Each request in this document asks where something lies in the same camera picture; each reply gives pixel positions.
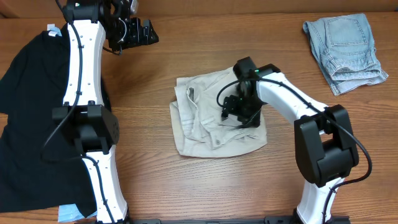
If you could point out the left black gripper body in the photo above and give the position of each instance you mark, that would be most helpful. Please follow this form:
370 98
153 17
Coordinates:
137 34

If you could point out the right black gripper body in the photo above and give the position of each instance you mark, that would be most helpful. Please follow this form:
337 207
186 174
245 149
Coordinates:
232 106

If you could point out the beige shorts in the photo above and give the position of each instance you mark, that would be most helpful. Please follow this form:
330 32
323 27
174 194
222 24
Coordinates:
199 130

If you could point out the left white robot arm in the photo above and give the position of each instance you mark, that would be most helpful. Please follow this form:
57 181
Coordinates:
83 119

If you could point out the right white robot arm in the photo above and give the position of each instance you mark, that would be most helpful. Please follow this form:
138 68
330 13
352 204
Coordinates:
324 151

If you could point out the black t-shirt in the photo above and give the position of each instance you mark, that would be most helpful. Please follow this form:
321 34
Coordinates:
39 169

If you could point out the folded light blue jeans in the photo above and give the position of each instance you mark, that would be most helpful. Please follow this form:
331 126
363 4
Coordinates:
345 51

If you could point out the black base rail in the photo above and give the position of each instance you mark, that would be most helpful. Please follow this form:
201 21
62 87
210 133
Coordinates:
242 220

